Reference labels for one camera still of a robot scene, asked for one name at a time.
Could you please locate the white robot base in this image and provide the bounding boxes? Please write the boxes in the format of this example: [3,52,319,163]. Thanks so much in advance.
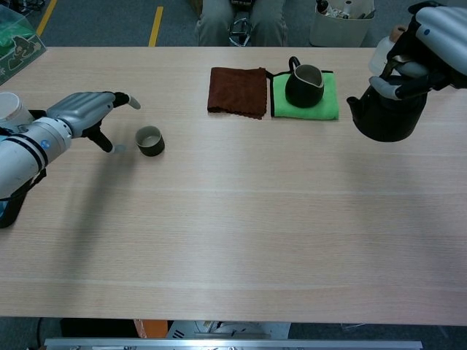
[166,320,293,340]

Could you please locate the brown orange stool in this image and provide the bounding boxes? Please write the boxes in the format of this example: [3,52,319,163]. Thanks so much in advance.
[133,319,169,340]

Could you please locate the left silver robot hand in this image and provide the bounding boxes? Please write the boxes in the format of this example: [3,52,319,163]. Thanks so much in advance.
[46,90,142,154]

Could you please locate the black tea pitcher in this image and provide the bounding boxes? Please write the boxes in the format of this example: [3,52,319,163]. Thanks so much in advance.
[285,55,325,109]

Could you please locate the small grey tea cup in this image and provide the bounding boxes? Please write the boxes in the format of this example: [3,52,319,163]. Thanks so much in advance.
[134,125,166,158]

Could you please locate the white paper cup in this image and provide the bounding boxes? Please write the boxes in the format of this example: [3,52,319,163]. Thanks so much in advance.
[0,92,36,125]

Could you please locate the aluminium profile rail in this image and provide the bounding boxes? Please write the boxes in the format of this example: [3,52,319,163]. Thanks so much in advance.
[43,338,423,350]

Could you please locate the green printed box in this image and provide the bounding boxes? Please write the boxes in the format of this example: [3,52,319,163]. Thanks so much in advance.
[0,7,48,87]

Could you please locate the frosted glass bottle wooden cap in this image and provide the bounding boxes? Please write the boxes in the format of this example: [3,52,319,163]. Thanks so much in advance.
[368,25,406,74]

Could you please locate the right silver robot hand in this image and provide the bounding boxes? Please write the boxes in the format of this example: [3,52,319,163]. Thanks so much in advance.
[369,1,467,101]

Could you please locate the green cloth with black trim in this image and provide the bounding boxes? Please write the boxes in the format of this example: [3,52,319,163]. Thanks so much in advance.
[265,69,340,121]

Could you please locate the brown folded cloth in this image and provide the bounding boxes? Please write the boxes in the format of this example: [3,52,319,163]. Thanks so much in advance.
[207,66,269,121]

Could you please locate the chrome metal frame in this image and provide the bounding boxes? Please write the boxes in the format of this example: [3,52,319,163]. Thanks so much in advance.
[228,17,252,47]

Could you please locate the seated person grey trousers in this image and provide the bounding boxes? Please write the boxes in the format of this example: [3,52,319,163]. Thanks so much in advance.
[194,0,289,47]

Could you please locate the black teapot with bail handle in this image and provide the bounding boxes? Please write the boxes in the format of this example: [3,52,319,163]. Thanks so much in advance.
[346,60,428,143]

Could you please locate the black plastic tray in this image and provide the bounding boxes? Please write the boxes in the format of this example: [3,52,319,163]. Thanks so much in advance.
[0,109,50,230]

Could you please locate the beige storage bin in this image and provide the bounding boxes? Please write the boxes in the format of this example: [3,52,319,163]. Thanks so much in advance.
[309,0,377,48]

